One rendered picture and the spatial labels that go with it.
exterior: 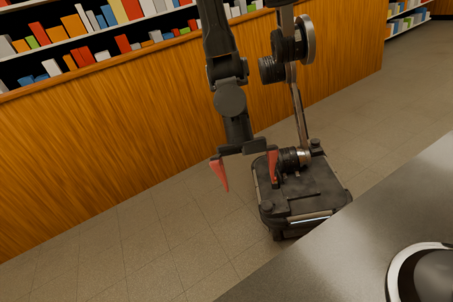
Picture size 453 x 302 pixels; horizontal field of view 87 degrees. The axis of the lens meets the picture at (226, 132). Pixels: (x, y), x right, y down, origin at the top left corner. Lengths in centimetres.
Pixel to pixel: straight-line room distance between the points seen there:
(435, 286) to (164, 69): 188
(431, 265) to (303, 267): 29
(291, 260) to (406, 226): 23
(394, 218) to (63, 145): 197
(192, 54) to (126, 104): 65
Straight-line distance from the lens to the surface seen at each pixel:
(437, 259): 28
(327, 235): 56
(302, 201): 153
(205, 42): 48
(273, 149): 47
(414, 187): 68
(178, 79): 201
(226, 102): 40
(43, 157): 215
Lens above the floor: 141
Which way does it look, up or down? 31 degrees down
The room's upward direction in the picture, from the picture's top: 15 degrees counter-clockwise
